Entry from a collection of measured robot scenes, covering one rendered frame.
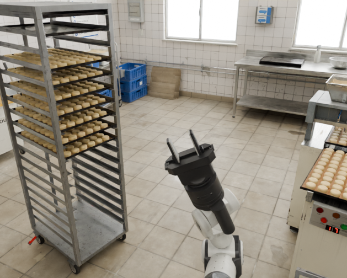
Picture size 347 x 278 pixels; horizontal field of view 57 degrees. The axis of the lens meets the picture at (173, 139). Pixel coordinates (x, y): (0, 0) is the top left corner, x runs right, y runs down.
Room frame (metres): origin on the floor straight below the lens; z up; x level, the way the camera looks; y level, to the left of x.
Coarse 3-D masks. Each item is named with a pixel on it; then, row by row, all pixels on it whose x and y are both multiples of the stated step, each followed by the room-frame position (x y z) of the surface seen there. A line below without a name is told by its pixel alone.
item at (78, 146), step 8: (24, 136) 2.06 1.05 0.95; (32, 136) 2.02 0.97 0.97; (96, 136) 2.06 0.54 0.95; (104, 136) 2.02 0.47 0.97; (40, 144) 1.93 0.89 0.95; (48, 144) 1.90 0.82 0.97; (72, 144) 1.92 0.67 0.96; (80, 144) 1.89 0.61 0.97; (88, 144) 1.90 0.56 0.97; (96, 144) 1.93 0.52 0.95; (56, 152) 1.81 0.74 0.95; (64, 152) 1.77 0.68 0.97; (72, 152) 1.80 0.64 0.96
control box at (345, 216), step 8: (312, 208) 1.43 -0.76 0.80; (328, 208) 1.39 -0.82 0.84; (336, 208) 1.38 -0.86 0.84; (312, 216) 1.42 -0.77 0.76; (320, 216) 1.40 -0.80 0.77; (328, 216) 1.38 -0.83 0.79; (344, 216) 1.34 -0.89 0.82; (312, 224) 1.42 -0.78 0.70; (320, 224) 1.40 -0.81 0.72; (328, 224) 1.37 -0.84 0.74; (336, 224) 1.36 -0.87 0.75; (344, 232) 1.33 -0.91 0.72
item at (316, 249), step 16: (304, 208) 1.48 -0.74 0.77; (304, 224) 1.47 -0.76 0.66; (304, 240) 1.46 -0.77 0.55; (320, 240) 1.41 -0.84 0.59; (336, 240) 1.37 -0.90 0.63; (304, 256) 1.45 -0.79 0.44; (320, 256) 1.40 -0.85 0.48; (336, 256) 1.36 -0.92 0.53; (320, 272) 1.39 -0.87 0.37; (336, 272) 1.35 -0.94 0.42
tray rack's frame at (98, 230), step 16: (0, 80) 2.06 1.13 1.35; (16, 144) 2.07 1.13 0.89; (16, 160) 2.06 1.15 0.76; (48, 160) 2.25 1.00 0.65; (80, 192) 2.42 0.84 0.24; (32, 208) 2.08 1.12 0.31; (64, 208) 2.29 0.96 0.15; (80, 208) 2.29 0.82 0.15; (96, 208) 2.29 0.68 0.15; (32, 224) 2.05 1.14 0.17; (64, 224) 2.08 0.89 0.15; (80, 224) 2.08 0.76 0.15; (96, 224) 2.08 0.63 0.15; (112, 224) 2.08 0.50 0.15; (48, 240) 1.91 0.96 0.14; (96, 240) 1.90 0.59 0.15; (112, 240) 1.91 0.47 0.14
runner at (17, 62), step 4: (0, 56) 2.05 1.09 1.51; (4, 56) 2.01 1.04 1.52; (4, 60) 2.02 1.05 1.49; (8, 60) 1.99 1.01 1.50; (12, 60) 1.95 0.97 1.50; (16, 60) 1.92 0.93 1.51; (20, 60) 1.89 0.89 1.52; (16, 64) 1.93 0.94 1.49; (20, 64) 1.89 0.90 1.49; (24, 64) 1.86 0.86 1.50; (28, 64) 1.83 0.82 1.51; (32, 64) 1.81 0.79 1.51; (36, 68) 1.78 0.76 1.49; (40, 68) 1.75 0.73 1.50; (52, 72) 1.70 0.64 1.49
